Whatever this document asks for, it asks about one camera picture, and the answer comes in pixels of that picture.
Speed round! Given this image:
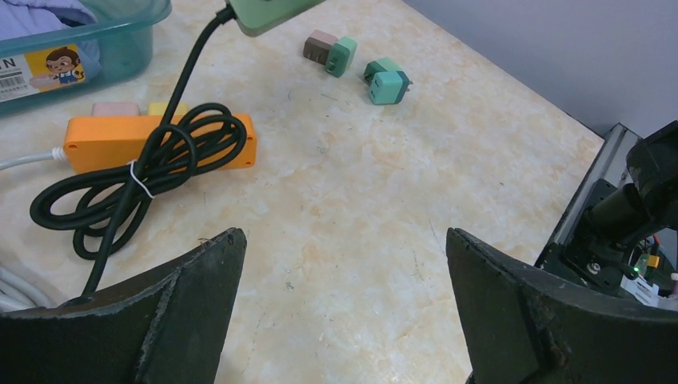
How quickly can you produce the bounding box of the green power strip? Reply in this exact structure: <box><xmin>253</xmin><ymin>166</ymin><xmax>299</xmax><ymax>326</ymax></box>
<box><xmin>227</xmin><ymin>0</ymin><xmax>324</xmax><ymax>37</ymax></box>

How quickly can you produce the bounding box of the yellow plug on orange strip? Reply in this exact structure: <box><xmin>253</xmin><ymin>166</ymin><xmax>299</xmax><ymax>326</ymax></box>
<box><xmin>146</xmin><ymin>102</ymin><xmax>190</xmax><ymax>116</ymax></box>

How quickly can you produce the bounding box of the purple cloth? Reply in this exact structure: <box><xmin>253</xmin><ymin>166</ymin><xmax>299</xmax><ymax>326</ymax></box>
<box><xmin>1</xmin><ymin>0</ymin><xmax>98</xmax><ymax>41</ymax></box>

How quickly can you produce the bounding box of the light green usb plug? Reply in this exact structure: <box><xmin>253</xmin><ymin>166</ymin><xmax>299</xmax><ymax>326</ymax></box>
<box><xmin>362</xmin><ymin>57</ymin><xmax>403</xmax><ymax>84</ymax></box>

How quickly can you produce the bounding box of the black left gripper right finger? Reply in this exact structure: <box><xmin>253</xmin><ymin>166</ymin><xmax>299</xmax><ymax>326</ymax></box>
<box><xmin>446</xmin><ymin>228</ymin><xmax>677</xmax><ymax>383</ymax></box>

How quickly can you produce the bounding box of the teal plastic basin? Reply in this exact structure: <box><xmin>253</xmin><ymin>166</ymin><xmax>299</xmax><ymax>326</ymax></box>
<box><xmin>1</xmin><ymin>1</ymin><xmax>172</xmax><ymax>115</ymax></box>

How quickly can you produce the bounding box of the orange power strip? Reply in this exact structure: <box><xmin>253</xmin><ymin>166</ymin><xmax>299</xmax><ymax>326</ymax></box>
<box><xmin>63</xmin><ymin>114</ymin><xmax>257</xmax><ymax>174</ymax></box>

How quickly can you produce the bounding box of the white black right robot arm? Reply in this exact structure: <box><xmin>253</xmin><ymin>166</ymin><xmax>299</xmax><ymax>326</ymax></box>
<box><xmin>562</xmin><ymin>121</ymin><xmax>677</xmax><ymax>296</ymax></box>

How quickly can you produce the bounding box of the black coiled cable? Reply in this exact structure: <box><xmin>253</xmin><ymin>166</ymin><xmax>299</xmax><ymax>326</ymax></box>
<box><xmin>29</xmin><ymin>5</ymin><xmax>249</xmax><ymax>301</ymax></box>

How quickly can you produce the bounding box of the grey coiled cable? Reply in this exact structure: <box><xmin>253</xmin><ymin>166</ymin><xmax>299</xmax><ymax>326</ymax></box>
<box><xmin>0</xmin><ymin>148</ymin><xmax>70</xmax><ymax>314</ymax></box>

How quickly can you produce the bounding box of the teal usb plug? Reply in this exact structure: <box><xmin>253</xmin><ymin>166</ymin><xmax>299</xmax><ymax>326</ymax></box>
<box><xmin>368</xmin><ymin>70</ymin><xmax>411</xmax><ymax>105</ymax></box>

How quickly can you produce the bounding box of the pink usb plug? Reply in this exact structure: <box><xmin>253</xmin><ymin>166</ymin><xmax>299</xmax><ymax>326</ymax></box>
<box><xmin>302</xmin><ymin>30</ymin><xmax>338</xmax><ymax>66</ymax></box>

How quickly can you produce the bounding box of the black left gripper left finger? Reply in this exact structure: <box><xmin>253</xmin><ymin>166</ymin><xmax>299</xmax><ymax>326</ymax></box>
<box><xmin>1</xmin><ymin>228</ymin><xmax>247</xmax><ymax>383</ymax></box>

